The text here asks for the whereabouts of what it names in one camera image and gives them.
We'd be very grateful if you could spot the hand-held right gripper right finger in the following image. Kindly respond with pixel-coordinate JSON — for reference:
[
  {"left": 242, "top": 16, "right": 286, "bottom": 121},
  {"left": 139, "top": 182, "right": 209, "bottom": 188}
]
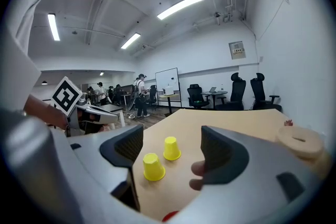
[{"left": 167, "top": 125, "right": 325, "bottom": 224}]

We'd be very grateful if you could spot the person's left forearm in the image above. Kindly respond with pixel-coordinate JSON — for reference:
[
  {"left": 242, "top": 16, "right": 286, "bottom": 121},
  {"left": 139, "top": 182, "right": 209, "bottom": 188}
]
[{"left": 23, "top": 94, "right": 69, "bottom": 131}]

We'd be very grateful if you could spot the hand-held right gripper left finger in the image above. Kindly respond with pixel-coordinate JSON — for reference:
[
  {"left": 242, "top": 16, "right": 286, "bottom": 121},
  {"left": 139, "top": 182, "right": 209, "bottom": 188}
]
[{"left": 51, "top": 124, "right": 158, "bottom": 224}]

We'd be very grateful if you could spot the white whiteboard on stand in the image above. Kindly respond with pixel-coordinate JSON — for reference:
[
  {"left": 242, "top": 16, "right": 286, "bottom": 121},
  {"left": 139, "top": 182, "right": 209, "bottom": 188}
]
[{"left": 155, "top": 67, "right": 182, "bottom": 108}]

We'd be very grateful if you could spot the round dark table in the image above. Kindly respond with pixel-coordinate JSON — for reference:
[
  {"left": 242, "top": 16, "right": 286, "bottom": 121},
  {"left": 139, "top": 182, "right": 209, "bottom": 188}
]
[{"left": 201, "top": 90, "right": 228, "bottom": 110}]

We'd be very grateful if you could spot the person's right hand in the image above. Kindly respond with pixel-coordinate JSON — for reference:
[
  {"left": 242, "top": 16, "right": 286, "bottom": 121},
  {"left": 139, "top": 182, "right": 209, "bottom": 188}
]
[{"left": 188, "top": 161, "right": 207, "bottom": 191}]

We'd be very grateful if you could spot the long ceiling light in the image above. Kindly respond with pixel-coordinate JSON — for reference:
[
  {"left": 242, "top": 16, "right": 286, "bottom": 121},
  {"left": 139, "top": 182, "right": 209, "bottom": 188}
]
[
  {"left": 156, "top": 0, "right": 205, "bottom": 21},
  {"left": 47, "top": 13, "right": 61, "bottom": 41},
  {"left": 120, "top": 32, "right": 141, "bottom": 50}
]

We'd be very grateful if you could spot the red paper cup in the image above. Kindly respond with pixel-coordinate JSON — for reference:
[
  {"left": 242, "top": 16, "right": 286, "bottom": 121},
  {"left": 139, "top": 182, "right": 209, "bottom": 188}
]
[{"left": 162, "top": 210, "right": 180, "bottom": 222}]

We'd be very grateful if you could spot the light wooden standing table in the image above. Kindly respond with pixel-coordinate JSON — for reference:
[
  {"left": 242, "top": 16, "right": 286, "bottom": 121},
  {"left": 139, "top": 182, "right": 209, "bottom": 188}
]
[{"left": 159, "top": 94, "right": 182, "bottom": 118}]

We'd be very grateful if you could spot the person's grey sweatshirt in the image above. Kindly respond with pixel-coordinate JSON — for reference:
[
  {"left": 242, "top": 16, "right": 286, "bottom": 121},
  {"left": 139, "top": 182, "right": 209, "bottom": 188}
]
[{"left": 0, "top": 0, "right": 49, "bottom": 113}]

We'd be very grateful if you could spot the beige woven rope basket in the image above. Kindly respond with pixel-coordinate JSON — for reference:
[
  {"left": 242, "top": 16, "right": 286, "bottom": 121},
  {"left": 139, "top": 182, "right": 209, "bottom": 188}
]
[{"left": 275, "top": 125, "right": 333, "bottom": 179}]

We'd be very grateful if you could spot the person's left hand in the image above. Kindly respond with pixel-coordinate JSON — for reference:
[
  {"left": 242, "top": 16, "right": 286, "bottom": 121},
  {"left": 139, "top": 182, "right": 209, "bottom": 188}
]
[{"left": 86, "top": 112, "right": 101, "bottom": 123}]

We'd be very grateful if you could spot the yellow paper cup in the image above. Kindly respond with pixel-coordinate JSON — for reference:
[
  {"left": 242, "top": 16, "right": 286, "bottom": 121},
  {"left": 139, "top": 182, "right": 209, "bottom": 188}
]
[
  {"left": 142, "top": 153, "right": 166, "bottom": 182},
  {"left": 163, "top": 136, "right": 182, "bottom": 161}
]

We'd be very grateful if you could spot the black office chair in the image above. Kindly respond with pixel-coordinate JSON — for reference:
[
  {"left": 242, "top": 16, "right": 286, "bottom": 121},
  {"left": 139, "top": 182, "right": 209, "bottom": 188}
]
[
  {"left": 187, "top": 83, "right": 210, "bottom": 110},
  {"left": 250, "top": 72, "right": 283, "bottom": 113},
  {"left": 148, "top": 84, "right": 158, "bottom": 107},
  {"left": 215, "top": 72, "right": 247, "bottom": 111}
]

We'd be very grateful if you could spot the grey wall electrical panel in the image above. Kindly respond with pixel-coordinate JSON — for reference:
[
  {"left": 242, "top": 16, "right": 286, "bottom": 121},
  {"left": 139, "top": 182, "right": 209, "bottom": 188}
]
[{"left": 228, "top": 40, "right": 247, "bottom": 60}]

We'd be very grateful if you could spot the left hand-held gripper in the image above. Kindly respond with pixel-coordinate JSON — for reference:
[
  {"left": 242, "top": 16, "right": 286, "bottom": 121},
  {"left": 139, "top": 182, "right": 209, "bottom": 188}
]
[{"left": 51, "top": 76, "right": 119, "bottom": 137}]

